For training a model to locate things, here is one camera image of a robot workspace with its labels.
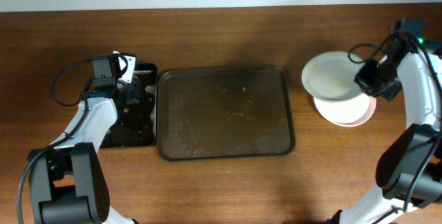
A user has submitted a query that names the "pink plate with sauce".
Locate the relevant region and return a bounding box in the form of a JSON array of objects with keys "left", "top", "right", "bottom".
[{"left": 314, "top": 94, "right": 377, "bottom": 127}]

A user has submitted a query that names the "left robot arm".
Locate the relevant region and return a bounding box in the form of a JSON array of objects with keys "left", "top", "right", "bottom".
[{"left": 17, "top": 51, "right": 136, "bottom": 224}]

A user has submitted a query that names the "pale blue plate with sauce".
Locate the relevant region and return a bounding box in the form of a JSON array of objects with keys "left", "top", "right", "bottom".
[{"left": 301, "top": 51, "right": 362, "bottom": 102}]

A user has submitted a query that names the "black rectangular tray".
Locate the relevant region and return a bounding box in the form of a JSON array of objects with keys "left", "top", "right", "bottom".
[{"left": 101, "top": 63, "right": 157, "bottom": 149}]

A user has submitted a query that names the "brown serving tray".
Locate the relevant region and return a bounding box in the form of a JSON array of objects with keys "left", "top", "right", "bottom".
[{"left": 156, "top": 65, "right": 296, "bottom": 162}]

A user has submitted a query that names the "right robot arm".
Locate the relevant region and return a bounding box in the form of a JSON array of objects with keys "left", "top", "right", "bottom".
[{"left": 328, "top": 19, "right": 441, "bottom": 224}]

